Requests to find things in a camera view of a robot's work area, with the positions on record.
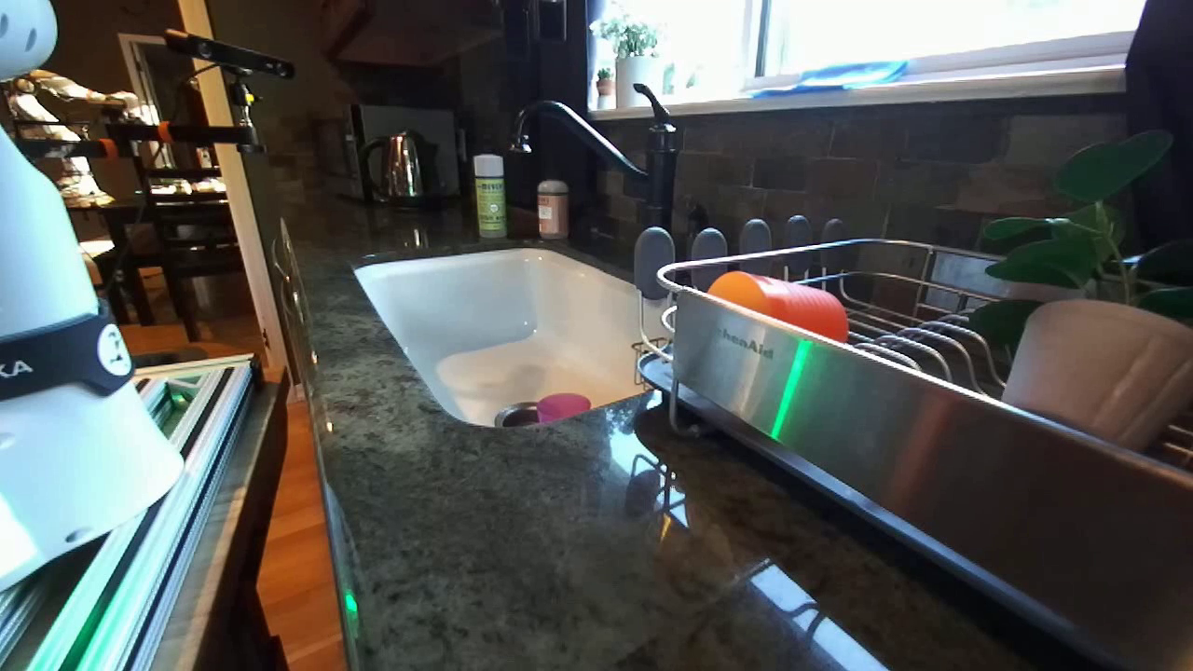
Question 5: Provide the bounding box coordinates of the white kitchen sink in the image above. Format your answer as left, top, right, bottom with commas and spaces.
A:
354, 250, 662, 426

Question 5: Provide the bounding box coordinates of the green soap bottle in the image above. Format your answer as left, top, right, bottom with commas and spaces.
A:
473, 153, 506, 240

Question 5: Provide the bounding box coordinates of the blue cloth on windowsill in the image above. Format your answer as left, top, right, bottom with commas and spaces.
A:
753, 59, 912, 97

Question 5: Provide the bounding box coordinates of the white windowsill potted plant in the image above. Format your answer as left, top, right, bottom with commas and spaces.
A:
596, 14, 657, 108

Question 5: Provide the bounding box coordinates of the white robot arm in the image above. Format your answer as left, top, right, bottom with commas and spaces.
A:
0, 136, 183, 589

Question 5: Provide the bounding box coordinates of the dark wooden chair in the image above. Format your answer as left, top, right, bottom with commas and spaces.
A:
117, 31, 294, 339

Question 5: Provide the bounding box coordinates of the dark window curtain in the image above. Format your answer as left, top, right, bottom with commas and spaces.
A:
1125, 0, 1193, 247

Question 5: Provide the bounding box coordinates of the stainless steel dish rack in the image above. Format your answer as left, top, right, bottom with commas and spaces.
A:
632, 233, 1193, 671

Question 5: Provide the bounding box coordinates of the black kitchen faucet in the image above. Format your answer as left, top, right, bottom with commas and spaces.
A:
512, 81, 681, 233

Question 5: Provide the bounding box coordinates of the pink plastic cup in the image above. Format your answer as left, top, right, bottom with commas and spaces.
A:
538, 392, 591, 426

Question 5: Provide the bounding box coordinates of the orange plastic cup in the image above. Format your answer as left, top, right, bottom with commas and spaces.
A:
711, 271, 851, 339

